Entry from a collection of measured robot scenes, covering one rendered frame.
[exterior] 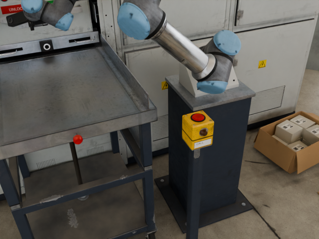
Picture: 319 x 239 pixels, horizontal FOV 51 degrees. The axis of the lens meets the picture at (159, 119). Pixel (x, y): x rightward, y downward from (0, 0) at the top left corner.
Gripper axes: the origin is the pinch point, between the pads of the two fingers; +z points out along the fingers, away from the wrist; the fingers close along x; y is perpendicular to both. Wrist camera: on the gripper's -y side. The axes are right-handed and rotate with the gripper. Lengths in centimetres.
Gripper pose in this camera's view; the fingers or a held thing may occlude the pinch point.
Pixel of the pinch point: (30, 24)
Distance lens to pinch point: 174.4
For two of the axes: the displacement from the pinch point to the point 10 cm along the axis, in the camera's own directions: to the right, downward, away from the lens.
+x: -2.2, -9.7, -1.0
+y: 9.2, -2.4, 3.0
